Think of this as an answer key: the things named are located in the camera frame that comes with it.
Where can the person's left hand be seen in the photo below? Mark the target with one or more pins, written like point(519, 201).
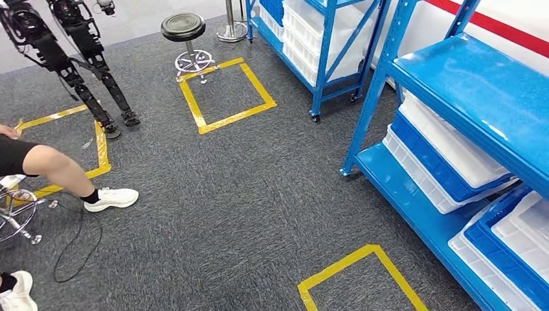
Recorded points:
point(8, 131)

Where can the blue metal shelf rack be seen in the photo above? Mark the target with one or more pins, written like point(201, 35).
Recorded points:
point(472, 86)
point(319, 77)

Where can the white power strip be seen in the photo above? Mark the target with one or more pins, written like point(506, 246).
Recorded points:
point(10, 181)

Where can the person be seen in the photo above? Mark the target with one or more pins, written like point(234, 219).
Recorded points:
point(51, 165)

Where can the black seat chrome stool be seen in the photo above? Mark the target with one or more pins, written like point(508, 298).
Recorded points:
point(17, 214)
point(183, 26)

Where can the yellow floor tape square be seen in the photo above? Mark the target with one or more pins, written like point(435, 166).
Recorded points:
point(191, 103)
point(102, 150)

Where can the black humanoid robot legs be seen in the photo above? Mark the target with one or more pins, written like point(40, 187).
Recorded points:
point(85, 43)

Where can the blue plastic bin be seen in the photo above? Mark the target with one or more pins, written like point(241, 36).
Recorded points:
point(429, 165)
point(502, 253)
point(272, 8)

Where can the chrome stanchion post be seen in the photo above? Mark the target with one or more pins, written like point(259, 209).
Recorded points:
point(231, 30)

